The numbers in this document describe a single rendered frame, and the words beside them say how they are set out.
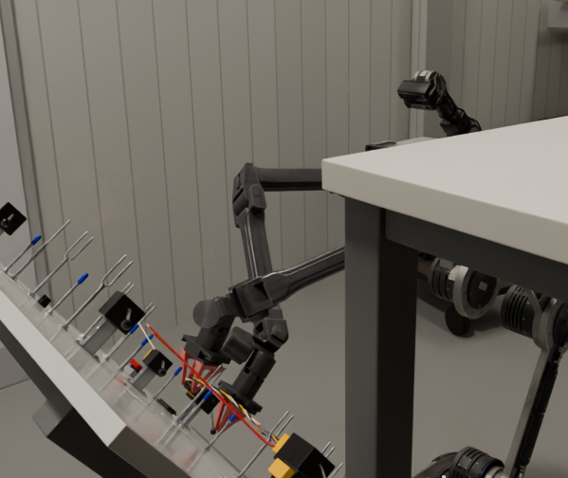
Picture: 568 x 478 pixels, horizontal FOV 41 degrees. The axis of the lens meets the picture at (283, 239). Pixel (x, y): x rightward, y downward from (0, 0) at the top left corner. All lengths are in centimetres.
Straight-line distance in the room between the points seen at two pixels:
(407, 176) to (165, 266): 420
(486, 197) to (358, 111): 509
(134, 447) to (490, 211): 28
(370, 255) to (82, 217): 382
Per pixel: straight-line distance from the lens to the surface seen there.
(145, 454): 53
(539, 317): 262
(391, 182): 43
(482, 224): 39
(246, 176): 195
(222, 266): 487
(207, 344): 158
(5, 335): 103
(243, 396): 171
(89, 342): 106
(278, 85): 493
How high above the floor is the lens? 195
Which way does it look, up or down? 18 degrees down
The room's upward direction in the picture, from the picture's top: 2 degrees counter-clockwise
